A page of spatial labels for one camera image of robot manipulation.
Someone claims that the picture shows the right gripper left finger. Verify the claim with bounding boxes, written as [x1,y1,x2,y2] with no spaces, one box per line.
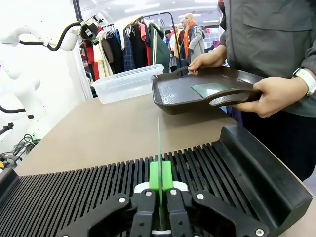
[56,161,161,237]

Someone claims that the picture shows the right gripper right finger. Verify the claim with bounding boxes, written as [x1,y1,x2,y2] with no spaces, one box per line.
[161,161,270,237]

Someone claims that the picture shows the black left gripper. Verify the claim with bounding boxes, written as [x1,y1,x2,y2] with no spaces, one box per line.
[81,21,99,46]

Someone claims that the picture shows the green PCB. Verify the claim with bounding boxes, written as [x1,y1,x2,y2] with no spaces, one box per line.
[157,117,165,232]
[190,82,234,98]

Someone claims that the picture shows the dark brown serving tray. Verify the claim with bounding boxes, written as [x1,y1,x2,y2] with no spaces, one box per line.
[151,65,266,116]

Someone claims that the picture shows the person's right hand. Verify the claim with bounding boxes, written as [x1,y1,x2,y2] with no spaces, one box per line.
[188,45,228,75]

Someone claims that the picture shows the person's left hand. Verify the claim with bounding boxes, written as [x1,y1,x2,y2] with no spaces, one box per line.
[232,76,309,118]

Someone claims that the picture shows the red printed garment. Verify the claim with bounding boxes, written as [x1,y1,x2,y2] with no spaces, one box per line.
[82,40,96,75]

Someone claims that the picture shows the black vertical pole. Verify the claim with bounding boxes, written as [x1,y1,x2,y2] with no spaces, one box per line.
[72,0,84,23]

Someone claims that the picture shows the cream hanging garment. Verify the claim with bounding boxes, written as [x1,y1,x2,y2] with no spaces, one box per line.
[95,29,114,78]

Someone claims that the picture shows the black hanging garment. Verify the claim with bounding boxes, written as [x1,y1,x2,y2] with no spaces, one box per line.
[129,24,149,69]
[106,28,125,74]

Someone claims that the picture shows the beige hanging top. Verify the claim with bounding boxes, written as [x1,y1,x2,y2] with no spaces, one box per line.
[115,16,145,50]

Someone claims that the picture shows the blue plaid garment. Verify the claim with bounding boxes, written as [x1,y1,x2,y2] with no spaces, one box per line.
[123,31,136,72]

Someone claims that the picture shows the orange-red hanging garment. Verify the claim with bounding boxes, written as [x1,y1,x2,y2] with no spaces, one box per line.
[139,22,152,66]

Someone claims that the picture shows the black slotted PCB rack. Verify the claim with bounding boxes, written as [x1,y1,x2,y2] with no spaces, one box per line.
[0,124,314,237]

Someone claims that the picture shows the clear plastic storage box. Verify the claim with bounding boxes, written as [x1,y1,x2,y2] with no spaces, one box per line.
[91,63,165,104]

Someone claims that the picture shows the green jacket white stripes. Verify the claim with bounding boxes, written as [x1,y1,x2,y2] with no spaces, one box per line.
[147,23,171,68]

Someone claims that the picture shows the black tube garment rack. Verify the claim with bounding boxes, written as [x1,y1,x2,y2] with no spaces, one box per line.
[142,11,175,62]

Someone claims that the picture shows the bystander in yellow top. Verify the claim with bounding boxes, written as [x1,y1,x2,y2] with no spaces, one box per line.
[169,24,186,69]

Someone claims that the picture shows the man with orange scarf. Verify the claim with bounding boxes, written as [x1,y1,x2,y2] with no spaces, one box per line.
[183,13,206,64]

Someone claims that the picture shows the person in grey jacket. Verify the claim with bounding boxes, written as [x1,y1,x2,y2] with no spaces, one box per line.
[217,0,316,182]

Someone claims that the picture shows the white wristwatch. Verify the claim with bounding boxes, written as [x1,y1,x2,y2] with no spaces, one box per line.
[293,67,316,98]

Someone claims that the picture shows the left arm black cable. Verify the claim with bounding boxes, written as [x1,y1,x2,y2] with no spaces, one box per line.
[18,21,83,52]

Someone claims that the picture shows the floor cable bundle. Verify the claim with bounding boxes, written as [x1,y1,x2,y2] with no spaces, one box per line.
[11,132,42,160]

